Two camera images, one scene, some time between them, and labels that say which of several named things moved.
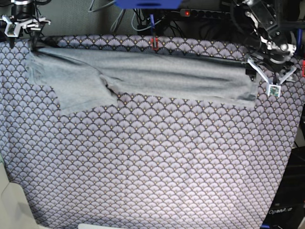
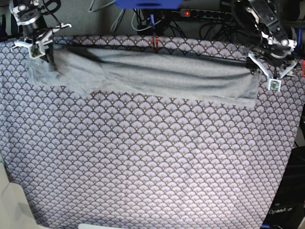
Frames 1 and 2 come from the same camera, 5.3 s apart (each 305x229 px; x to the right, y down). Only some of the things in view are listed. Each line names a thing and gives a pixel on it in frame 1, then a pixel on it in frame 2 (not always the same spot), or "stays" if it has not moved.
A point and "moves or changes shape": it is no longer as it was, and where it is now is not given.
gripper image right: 275,60 -> 275,55
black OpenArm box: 287,210 stays
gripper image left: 27,20 -> 30,28
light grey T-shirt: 86,78 moves or changes shape
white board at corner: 16,212 stays
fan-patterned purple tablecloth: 143,161 stays
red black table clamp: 155,46 stays
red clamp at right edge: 303,68 stays
